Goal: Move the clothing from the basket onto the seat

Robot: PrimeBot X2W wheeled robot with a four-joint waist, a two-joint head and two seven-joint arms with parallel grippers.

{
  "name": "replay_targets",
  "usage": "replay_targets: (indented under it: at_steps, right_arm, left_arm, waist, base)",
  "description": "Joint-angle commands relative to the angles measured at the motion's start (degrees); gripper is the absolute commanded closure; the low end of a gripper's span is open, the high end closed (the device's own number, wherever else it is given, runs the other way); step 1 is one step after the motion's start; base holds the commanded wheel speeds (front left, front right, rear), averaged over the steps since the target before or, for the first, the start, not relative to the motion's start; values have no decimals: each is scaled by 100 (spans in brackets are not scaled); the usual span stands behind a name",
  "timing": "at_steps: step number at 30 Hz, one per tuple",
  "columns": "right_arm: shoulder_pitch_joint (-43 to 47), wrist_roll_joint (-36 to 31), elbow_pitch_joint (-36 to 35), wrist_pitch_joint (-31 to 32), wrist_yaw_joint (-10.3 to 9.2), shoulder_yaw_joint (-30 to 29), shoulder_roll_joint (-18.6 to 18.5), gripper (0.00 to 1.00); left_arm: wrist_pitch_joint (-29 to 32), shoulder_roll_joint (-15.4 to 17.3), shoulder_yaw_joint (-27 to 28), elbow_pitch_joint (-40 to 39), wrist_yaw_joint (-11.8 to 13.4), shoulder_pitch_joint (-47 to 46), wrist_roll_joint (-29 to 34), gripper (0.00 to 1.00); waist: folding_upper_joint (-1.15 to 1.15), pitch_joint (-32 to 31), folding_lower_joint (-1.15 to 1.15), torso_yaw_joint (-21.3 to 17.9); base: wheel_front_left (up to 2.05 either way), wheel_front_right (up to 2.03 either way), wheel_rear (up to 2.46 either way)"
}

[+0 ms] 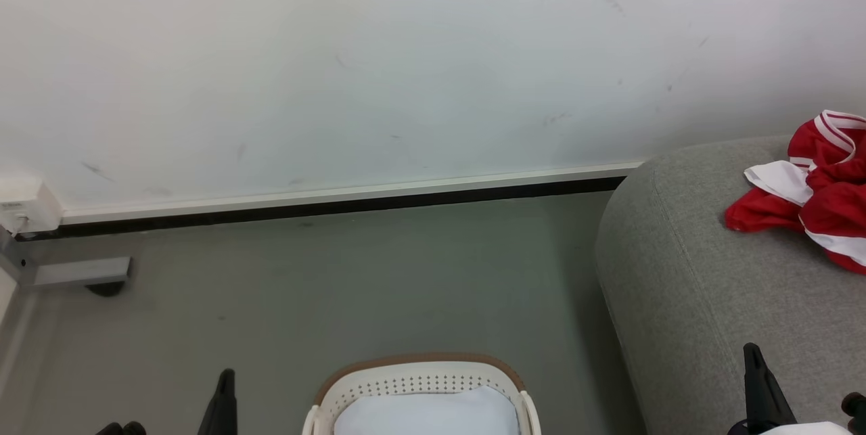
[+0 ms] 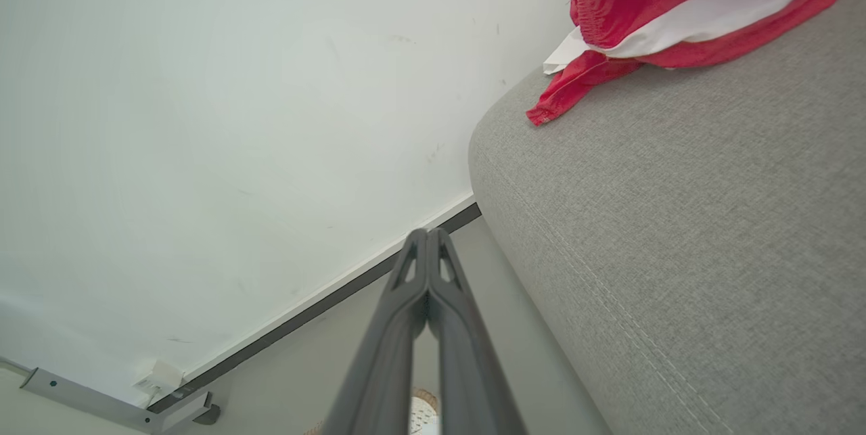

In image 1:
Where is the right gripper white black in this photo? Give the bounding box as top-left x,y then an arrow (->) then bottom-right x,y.
727,342 -> 866,435

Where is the white laundry basket brown rim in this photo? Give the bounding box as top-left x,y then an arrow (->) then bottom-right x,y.
301,352 -> 542,435

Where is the white cloth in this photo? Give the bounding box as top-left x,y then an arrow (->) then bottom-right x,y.
333,386 -> 520,435

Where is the white wall socket box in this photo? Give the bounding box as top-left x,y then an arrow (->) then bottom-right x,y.
0,178 -> 63,236

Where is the grey fabric sofa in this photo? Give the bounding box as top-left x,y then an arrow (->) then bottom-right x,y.
595,134 -> 866,435

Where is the red white striped garment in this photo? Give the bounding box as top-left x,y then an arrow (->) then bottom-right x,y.
724,109 -> 866,277

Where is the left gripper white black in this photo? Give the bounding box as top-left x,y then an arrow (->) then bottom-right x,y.
95,369 -> 237,435

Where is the white black wall skirting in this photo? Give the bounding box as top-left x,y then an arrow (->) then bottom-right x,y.
14,161 -> 645,241

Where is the grey metal floor bracket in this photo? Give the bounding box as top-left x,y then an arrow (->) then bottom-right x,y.
0,229 -> 133,298

